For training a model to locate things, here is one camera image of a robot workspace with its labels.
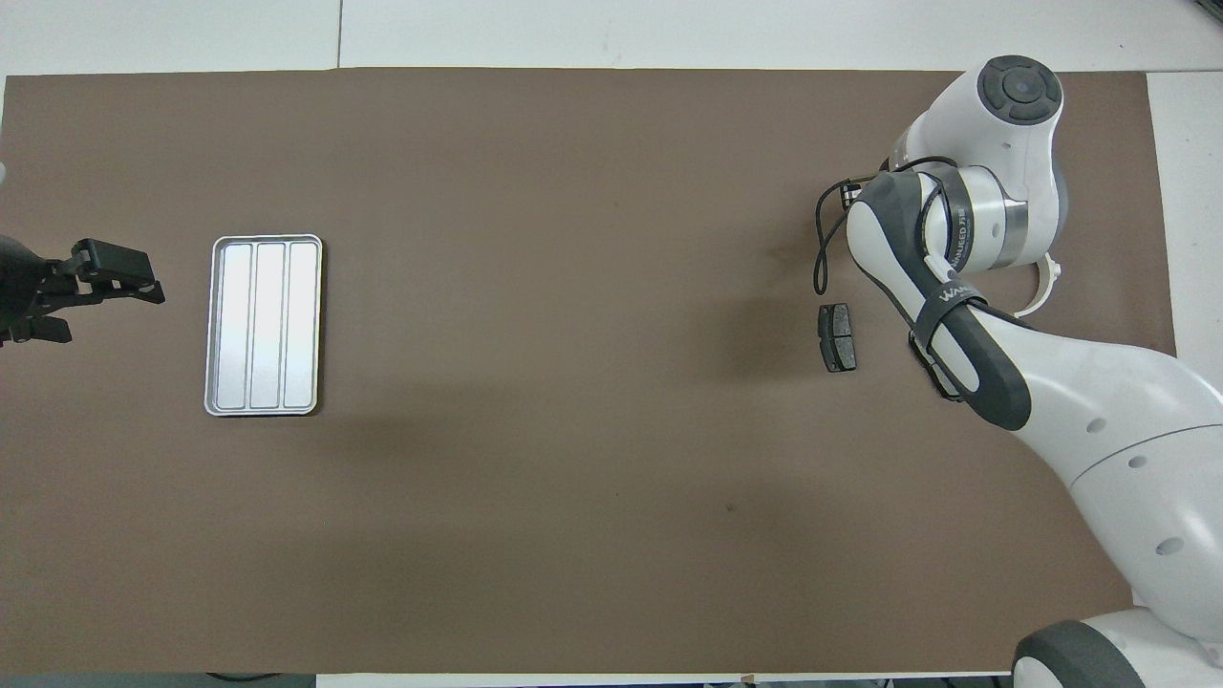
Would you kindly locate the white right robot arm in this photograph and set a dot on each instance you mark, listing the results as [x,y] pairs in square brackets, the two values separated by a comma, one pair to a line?
[1099,401]

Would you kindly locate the short dark brake pad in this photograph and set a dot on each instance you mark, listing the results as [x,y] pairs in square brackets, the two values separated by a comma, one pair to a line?
[837,337]

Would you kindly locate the silver metal tray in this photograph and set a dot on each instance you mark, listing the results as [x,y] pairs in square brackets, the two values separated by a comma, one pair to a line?
[268,325]

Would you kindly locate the brown table mat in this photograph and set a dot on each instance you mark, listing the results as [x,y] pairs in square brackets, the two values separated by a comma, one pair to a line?
[611,478]

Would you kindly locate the white semicircular plastic bracket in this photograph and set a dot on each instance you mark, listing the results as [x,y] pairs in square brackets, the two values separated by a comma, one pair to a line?
[1051,282]

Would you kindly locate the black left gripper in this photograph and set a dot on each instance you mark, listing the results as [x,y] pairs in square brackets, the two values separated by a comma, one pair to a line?
[24,282]

